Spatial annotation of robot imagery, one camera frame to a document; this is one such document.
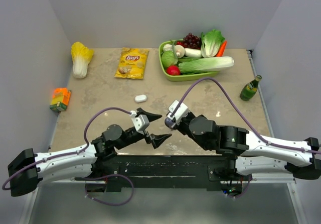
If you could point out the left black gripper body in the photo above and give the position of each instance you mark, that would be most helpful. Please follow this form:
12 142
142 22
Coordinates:
145 134

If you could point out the yellow Lays chips bag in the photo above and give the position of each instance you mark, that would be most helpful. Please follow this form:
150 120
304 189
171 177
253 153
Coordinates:
132 63

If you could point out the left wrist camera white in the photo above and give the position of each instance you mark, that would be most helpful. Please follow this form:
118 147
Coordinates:
140 121

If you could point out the white mushroom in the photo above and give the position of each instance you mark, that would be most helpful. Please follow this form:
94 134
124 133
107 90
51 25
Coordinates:
178 49

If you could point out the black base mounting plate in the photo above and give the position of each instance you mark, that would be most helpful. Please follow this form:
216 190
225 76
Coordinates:
210 172

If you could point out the orange carrot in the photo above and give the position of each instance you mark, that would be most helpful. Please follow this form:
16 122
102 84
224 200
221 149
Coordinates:
221 49

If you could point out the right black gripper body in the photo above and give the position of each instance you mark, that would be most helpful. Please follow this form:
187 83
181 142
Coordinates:
183 126

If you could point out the white radish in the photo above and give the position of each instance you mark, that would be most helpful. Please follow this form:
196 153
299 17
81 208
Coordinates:
193 53

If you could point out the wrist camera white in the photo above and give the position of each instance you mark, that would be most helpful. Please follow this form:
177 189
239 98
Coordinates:
140 121
177 111

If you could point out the green lettuce head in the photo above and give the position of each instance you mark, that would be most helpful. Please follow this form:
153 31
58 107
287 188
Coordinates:
211 43

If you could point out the dark red grape bunch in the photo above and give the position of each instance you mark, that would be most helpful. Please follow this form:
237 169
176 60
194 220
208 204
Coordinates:
191 41

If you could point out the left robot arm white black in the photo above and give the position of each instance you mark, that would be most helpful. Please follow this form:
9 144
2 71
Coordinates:
28 168

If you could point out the long green white cabbage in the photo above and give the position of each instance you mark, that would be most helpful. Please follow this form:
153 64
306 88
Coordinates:
206 65

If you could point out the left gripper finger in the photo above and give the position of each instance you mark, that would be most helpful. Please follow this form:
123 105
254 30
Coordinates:
157 140
150 116

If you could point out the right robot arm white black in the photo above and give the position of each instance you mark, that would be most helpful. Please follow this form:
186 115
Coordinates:
251 153

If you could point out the round green cabbage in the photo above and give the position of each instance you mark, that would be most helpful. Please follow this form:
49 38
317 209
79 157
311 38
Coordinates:
168 59

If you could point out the green plastic basket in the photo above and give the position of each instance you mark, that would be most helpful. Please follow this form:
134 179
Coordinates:
180 78

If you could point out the white earbud charging case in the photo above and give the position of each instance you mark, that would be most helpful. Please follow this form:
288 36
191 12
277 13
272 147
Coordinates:
140 98

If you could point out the green Perrier bottle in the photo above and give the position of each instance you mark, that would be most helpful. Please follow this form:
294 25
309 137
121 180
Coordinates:
250 89

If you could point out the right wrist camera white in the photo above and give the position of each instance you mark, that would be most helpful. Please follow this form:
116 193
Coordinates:
177 111

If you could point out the orange juice carton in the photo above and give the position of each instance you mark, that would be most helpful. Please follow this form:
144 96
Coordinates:
60 99

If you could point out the purple earbud charging case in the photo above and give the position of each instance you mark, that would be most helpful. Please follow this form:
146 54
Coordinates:
170 123

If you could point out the yellow napa cabbage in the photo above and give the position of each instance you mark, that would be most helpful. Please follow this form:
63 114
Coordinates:
81 57

